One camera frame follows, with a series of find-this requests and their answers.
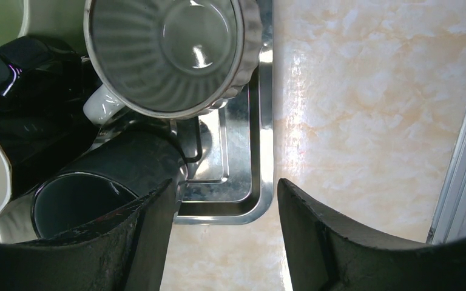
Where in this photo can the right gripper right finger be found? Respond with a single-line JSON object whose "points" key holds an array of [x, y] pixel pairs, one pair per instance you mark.
{"points": [[327, 250]]}

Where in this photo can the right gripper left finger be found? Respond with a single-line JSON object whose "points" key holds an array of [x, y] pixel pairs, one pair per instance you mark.
{"points": [[123, 250]]}

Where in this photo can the steel tray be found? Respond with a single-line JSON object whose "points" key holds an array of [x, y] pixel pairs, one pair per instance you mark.
{"points": [[221, 152]]}

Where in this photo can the dark teal mug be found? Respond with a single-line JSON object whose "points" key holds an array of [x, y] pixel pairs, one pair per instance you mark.
{"points": [[127, 167]]}

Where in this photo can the cream mug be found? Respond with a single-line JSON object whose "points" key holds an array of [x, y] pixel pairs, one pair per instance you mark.
{"points": [[16, 223]]}

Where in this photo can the black mug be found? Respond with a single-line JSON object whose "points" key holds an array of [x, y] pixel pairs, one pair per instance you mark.
{"points": [[42, 124]]}

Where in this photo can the grey ribbed mug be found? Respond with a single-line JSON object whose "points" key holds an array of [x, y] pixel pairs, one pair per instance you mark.
{"points": [[169, 59]]}

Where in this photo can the light green mug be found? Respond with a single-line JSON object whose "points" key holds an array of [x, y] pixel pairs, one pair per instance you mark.
{"points": [[56, 19]]}

